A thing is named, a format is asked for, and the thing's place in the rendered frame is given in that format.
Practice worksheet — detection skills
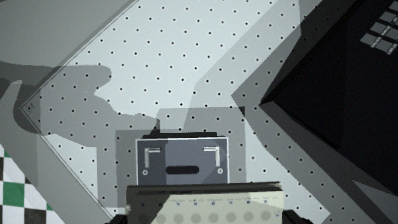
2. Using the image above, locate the light grey perforated plate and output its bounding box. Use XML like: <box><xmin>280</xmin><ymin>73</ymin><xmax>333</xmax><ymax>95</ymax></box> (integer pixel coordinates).
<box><xmin>19</xmin><ymin>0</ymin><xmax>375</xmax><ymax>224</ymax></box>

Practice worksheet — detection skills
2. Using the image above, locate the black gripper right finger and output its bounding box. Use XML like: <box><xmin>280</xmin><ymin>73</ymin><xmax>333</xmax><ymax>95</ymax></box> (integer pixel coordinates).
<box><xmin>282</xmin><ymin>210</ymin><xmax>313</xmax><ymax>224</ymax></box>

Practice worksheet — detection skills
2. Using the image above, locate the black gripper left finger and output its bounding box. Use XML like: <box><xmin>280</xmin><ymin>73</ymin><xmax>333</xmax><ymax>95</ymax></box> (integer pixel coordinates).
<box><xmin>105</xmin><ymin>214</ymin><xmax>128</xmax><ymax>224</ymax></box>

